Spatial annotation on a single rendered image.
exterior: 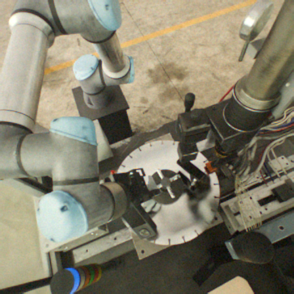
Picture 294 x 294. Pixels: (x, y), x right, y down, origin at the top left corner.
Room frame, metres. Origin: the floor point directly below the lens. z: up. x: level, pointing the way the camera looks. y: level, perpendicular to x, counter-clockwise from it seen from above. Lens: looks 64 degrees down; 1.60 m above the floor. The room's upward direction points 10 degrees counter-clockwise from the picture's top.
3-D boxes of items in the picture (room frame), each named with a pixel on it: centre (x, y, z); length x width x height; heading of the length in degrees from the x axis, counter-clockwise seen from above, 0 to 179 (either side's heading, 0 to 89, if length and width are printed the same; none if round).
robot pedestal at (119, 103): (0.75, 0.20, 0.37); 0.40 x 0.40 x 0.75; 13
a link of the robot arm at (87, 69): (0.75, 0.20, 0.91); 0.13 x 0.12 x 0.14; 85
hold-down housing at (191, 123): (0.21, -0.10, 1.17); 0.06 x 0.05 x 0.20; 94
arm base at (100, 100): (0.75, 0.20, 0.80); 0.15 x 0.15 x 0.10
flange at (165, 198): (0.17, -0.04, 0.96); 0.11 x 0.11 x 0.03
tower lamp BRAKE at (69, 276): (-0.03, 0.19, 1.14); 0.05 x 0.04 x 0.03; 13
